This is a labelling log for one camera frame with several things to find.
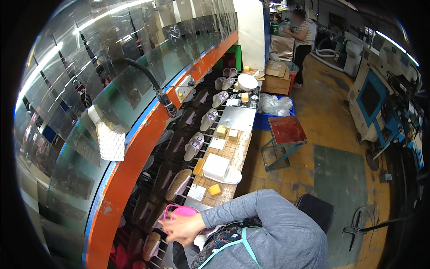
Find white blue industrial machine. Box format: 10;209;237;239
348;47;424;170

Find white perforated lamp shade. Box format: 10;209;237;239
87;104;127;162

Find white pillar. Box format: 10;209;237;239
233;0;266;71

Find person's body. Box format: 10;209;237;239
172;189;329;269

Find person's right hand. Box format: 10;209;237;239
158;213;206;247

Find black printed mat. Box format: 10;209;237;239
226;86;261;109

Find white ribbed hoses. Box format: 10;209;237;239
310;38;347;73

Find black floor stand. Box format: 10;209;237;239
342;206;415;252

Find white round bowl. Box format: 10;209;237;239
237;74;259;91

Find white rectangular box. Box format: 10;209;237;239
202;153;231;181

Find red waste bin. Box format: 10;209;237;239
284;61;299;89

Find heap of clear plastic bags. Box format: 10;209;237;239
258;93;294;117

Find black chair seat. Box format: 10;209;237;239
295;194;337;234

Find white paper sheet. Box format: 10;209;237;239
209;137;227;150
187;184;207;202

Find black flexible hose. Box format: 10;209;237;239
125;58;178;118

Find blue plastic crate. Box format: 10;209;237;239
253;94;296;131

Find row of slippers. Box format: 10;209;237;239
142;67;238;263

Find grey metal plate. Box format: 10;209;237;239
214;106;257;134

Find brown paper sack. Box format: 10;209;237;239
270;35;295;62

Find black wire conveyor rack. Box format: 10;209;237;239
109;69;242;269

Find orange blue conveyor machine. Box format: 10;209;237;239
13;0;240;269

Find red top metal stool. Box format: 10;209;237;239
261;116;308;172

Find flat yellow sponge pad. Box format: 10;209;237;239
193;158;206;176

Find pink plastic cup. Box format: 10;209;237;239
163;204;216;236

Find stack of cardboard boxes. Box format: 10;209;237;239
261;60;291;95

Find white socket box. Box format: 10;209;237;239
174;75;196;103

